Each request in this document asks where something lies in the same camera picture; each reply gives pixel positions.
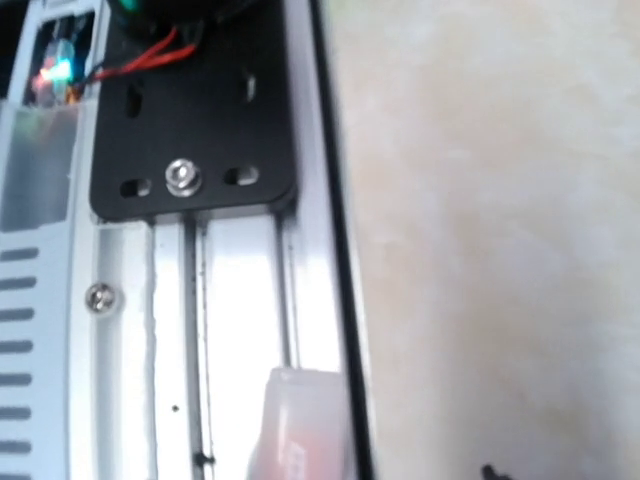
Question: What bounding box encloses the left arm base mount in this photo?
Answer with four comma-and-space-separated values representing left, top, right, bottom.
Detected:
89, 1, 297, 221

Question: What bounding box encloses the metal frame rail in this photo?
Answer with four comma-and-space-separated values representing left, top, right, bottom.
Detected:
1, 1, 376, 479

